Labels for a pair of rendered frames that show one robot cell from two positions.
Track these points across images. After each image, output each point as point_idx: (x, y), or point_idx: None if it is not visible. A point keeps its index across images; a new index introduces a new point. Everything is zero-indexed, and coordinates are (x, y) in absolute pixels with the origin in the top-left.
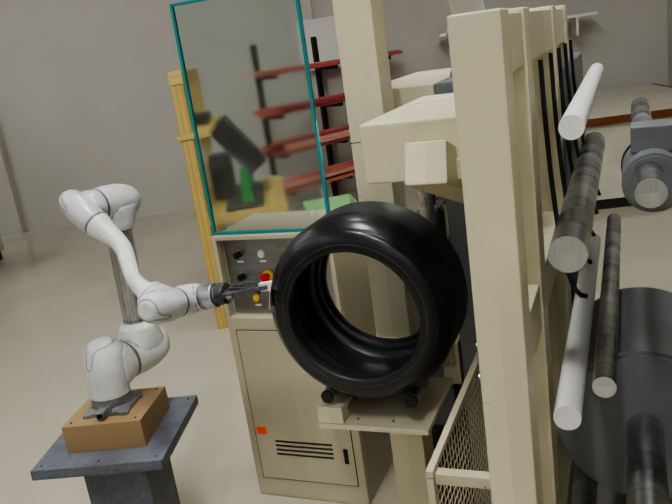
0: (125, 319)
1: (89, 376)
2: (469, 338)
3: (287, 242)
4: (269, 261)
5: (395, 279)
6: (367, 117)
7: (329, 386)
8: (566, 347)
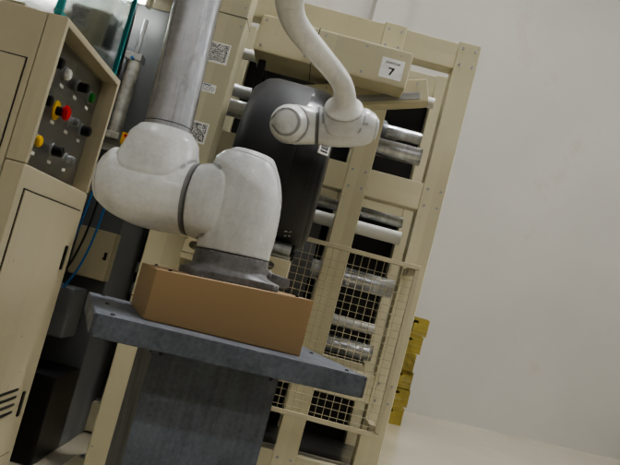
0: (191, 125)
1: (280, 212)
2: (123, 232)
3: (82, 72)
4: (64, 89)
5: (213, 155)
6: (254, 5)
7: (300, 240)
8: (328, 215)
